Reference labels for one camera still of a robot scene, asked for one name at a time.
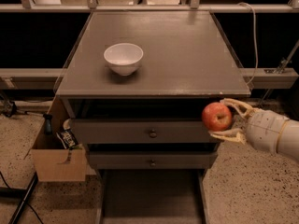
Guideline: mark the grey top drawer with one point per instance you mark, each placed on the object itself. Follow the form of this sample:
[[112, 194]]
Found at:
[[98, 131]]

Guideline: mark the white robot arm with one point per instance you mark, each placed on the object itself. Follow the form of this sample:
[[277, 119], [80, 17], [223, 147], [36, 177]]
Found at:
[[288, 142]]

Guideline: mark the dark snack packet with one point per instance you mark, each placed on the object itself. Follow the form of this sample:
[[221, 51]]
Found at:
[[67, 138]]

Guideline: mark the metal rail frame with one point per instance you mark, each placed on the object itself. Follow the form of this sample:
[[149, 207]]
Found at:
[[43, 78]]

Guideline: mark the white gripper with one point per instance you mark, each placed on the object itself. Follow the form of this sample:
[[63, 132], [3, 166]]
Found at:
[[263, 130]]

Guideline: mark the grey middle drawer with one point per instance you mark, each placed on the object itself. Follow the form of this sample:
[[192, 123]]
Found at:
[[151, 160]]

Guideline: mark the grey drawer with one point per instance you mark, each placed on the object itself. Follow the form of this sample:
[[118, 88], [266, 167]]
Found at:
[[98, 131], [152, 197], [151, 160]]

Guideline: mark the grey drawer cabinet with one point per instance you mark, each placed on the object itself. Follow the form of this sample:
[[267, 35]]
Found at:
[[186, 65]]

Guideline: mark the red apple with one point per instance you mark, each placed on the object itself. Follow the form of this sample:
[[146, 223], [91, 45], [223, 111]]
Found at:
[[217, 117]]

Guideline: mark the grey bottom drawer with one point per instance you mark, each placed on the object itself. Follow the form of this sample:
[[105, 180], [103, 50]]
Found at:
[[152, 197]]

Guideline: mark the cardboard box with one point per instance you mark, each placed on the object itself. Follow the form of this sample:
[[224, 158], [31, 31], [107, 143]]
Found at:
[[52, 161]]

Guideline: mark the dark blue bottle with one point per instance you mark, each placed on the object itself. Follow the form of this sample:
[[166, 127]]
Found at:
[[47, 125]]

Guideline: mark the white ceramic bowl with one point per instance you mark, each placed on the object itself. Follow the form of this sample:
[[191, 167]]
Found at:
[[124, 58]]

